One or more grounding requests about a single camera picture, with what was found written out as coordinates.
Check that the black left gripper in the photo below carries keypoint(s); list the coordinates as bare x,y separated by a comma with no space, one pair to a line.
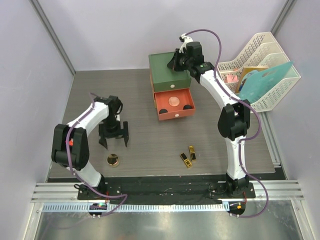
104,134

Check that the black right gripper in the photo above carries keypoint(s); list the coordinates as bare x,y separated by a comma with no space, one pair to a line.
173,63

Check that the green top drawer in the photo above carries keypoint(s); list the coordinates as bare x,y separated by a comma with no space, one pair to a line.
170,85

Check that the gold round compact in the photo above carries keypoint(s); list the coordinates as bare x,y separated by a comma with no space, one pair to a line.
113,160

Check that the pink round compact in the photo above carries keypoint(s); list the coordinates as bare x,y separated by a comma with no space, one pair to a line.
173,101

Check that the red drawer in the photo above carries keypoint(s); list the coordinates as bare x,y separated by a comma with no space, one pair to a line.
184,96

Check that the amber small jar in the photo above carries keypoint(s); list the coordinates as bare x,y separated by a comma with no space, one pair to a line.
187,107

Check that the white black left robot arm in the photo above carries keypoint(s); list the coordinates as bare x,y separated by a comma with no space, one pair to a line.
70,146

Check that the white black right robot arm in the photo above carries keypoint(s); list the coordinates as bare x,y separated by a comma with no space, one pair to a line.
234,119

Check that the green drawer cabinet shell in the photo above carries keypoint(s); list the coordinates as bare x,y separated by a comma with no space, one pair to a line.
159,70

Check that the pink sticky note pad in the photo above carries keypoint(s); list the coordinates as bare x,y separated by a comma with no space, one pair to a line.
230,78

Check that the brown illustrated book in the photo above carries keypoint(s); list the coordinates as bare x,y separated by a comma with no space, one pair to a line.
248,71

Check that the gold black lipstick left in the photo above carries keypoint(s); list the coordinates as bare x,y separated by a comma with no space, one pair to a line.
186,160

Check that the gold black lipstick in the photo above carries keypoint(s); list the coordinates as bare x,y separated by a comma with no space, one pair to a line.
192,153
186,160

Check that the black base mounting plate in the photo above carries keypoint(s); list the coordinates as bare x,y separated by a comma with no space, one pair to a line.
158,193

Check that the teal plastic folder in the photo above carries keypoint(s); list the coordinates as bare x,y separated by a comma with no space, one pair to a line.
257,85

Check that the gold black lipstick right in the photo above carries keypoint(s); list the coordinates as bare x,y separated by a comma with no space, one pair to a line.
192,153

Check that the cream perforated file organizer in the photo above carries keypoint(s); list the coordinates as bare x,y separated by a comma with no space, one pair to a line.
262,50

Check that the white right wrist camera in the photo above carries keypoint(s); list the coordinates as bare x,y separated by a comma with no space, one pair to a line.
185,40

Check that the aluminium front rail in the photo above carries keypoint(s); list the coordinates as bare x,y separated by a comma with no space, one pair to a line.
63,197

